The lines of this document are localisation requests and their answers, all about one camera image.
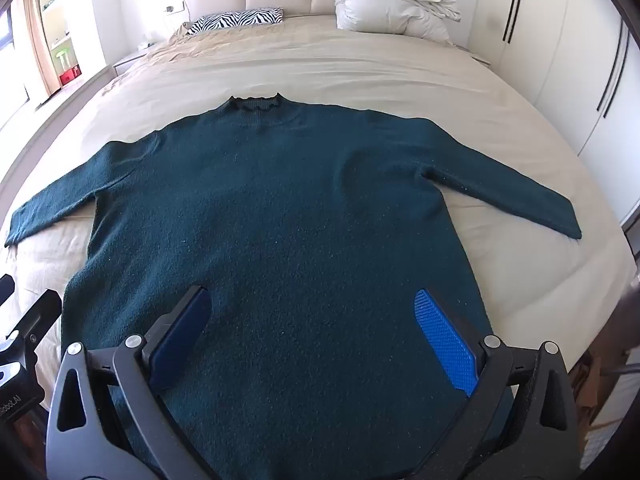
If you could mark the wall socket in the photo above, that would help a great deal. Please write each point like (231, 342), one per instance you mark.
(175, 8)

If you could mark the dark green knit sweater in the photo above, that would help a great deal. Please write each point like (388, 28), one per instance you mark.
(300, 210)

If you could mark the peach curtain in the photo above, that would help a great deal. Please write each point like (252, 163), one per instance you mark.
(36, 35)

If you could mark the white wardrobe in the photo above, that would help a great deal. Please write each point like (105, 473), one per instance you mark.
(560, 35)

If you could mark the white folded duvet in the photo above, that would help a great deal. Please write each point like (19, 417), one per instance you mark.
(395, 0)

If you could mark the zebra print pillow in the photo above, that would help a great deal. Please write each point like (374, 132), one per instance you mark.
(235, 19)

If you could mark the green stool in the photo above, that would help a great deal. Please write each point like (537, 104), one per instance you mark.
(61, 57)

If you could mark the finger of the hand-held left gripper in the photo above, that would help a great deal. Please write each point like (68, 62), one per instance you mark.
(37, 320)

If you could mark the bed with beige sheet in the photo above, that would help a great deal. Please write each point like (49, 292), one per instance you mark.
(350, 75)

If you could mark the white nightstand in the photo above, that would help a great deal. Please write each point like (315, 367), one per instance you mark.
(127, 60)

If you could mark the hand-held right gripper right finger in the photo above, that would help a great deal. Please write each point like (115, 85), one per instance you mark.
(445, 345)

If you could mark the red box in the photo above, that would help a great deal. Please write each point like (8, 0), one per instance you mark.
(70, 77)

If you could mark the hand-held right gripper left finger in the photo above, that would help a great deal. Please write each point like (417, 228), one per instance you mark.
(180, 335)

